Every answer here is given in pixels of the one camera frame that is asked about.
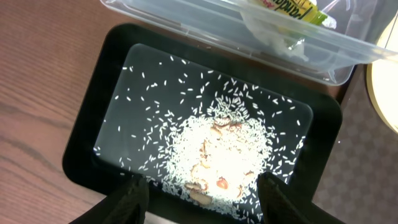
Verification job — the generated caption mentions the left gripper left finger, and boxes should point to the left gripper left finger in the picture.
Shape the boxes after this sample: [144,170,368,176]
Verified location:
[70,176,149,224]

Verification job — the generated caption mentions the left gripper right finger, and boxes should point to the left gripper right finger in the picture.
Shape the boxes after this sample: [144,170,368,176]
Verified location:
[257,172,343,224]

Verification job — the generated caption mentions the rice and food scraps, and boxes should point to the rice and food scraps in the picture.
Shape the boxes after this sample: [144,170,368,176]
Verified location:
[116,68,305,223]

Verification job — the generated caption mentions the yellow plate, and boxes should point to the yellow plate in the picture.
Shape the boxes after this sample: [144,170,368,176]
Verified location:
[366,17,397,133]

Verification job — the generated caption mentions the black waste tray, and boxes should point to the black waste tray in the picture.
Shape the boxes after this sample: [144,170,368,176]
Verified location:
[62,24,342,223]

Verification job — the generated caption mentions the brown serving tray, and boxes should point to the brown serving tray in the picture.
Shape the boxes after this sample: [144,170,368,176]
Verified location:
[313,66,397,224]

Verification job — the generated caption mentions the clear plastic bin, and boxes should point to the clear plastic bin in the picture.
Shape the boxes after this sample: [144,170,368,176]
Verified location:
[101,0,397,86]

